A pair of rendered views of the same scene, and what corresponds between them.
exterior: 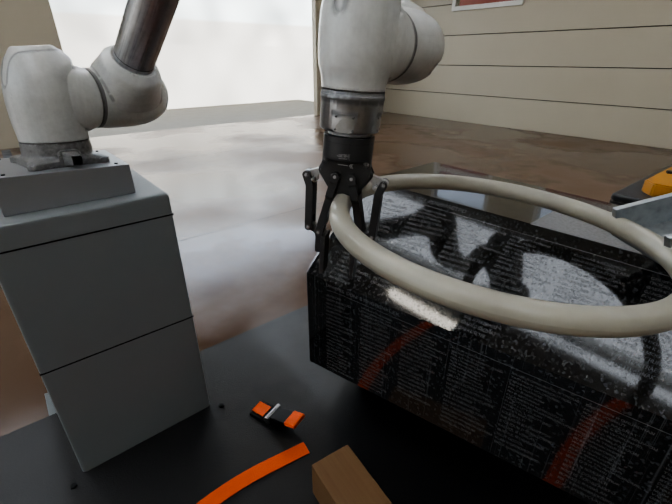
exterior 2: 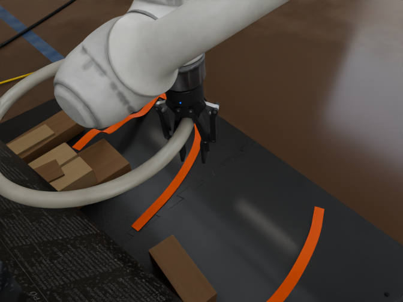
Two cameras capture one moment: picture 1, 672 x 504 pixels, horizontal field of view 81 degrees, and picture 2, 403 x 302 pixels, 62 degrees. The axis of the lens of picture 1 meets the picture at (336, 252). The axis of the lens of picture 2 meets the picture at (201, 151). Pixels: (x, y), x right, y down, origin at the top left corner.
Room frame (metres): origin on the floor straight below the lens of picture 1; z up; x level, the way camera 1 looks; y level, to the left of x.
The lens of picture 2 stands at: (1.12, -0.02, 1.41)
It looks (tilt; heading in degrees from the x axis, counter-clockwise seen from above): 49 degrees down; 176
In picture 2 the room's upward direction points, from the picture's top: straight up
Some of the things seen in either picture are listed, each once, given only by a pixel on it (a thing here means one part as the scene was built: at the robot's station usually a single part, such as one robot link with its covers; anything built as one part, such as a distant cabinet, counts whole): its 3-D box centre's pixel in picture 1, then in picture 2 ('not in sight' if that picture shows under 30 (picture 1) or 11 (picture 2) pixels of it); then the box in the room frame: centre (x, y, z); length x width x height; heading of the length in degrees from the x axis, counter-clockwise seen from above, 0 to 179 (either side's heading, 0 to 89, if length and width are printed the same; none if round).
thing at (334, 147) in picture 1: (346, 163); (185, 97); (0.59, -0.02, 0.98); 0.08 x 0.07 x 0.09; 76
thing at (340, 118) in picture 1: (351, 112); (180, 66); (0.59, -0.02, 1.05); 0.09 x 0.09 x 0.06
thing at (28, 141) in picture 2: not in sight; (29, 141); (-0.17, -0.85, 0.10); 0.25 x 0.10 x 0.01; 132
